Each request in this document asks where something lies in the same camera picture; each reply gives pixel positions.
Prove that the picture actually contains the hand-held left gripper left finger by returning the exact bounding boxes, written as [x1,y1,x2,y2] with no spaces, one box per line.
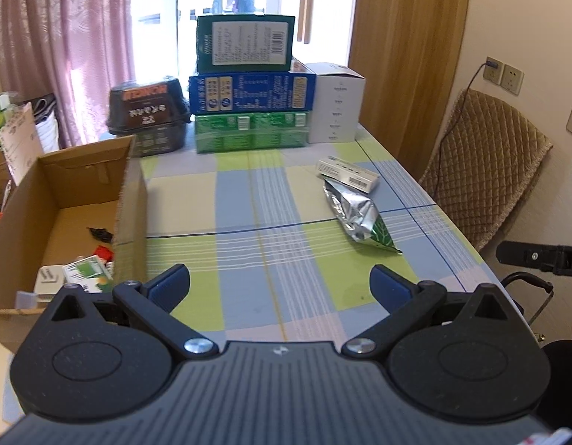
[47,263,219,360]

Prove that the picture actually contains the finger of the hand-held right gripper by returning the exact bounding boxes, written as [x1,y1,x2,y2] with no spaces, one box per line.
[495,241,572,280]

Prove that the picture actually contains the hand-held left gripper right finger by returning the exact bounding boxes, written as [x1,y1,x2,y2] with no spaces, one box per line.
[342,264,513,357]

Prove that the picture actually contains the green and white box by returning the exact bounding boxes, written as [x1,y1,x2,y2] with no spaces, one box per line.
[62,256,114,294]

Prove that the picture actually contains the brown cardboard box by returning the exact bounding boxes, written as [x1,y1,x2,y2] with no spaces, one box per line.
[0,135,149,317]

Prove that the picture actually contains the white charger plug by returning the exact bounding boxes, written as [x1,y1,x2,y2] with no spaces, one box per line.
[36,264,67,305]

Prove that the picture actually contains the plaid cloth covered desktop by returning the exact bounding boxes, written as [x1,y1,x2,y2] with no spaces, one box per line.
[100,123,502,350]

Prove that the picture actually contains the silver foil bag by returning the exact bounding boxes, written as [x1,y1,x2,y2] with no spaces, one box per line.
[323,177,404,255]

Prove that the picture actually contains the chair with quilted cover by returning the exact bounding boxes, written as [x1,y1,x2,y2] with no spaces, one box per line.
[418,88,554,253]

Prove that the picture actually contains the small long white box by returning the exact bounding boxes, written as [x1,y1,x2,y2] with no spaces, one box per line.
[317,156,380,192]

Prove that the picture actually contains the black noodle bowl green label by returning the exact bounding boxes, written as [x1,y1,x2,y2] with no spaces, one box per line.
[128,123,187,157]

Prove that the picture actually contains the green wrapped pack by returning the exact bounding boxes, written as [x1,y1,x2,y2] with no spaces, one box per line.
[194,111,311,155]

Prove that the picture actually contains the black noodle bowl orange label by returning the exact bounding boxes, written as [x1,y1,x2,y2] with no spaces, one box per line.
[105,79,192,136]

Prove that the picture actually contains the tall white box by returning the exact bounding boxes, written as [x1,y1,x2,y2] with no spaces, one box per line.
[307,62,366,144]

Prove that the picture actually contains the white paper carton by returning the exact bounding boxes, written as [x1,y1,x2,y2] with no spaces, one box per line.
[0,102,46,187]

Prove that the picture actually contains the blue box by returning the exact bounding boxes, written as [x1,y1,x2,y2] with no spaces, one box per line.
[188,58,317,116]

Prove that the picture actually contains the brown curtain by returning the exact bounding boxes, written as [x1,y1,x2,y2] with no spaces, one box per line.
[348,0,473,191]

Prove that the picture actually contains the dark green box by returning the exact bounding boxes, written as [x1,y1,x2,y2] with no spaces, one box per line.
[195,14,297,74]

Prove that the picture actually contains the pink curtain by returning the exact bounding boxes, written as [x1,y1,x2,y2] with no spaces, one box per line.
[0,0,136,149]

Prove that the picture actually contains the black power cable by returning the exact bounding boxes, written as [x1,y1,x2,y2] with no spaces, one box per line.
[418,62,489,184]

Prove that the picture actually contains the empty wall socket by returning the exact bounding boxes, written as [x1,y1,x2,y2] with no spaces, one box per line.
[501,65,524,96]

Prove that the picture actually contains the wall socket with plug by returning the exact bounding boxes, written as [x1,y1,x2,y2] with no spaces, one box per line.
[483,57,504,85]

